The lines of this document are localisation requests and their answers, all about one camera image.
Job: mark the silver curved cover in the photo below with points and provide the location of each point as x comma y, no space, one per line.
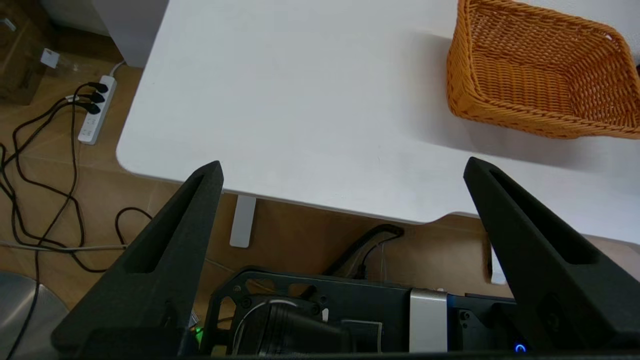
25,310

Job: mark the clear plastic bag white tag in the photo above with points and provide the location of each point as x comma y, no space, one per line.
50,58

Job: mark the white table leg foot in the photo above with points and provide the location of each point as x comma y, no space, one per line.
499,270
243,222

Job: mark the black robot base chassis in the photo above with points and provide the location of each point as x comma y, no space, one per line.
360,310

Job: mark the orange wicker basket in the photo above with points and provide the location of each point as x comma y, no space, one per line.
530,75

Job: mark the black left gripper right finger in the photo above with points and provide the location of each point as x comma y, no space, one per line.
555,280

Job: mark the white power strip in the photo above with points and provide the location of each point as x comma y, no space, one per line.
96,112

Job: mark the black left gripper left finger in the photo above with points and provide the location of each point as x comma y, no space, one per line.
150,280

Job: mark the cardboard box with white label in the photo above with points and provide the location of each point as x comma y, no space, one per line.
20,60

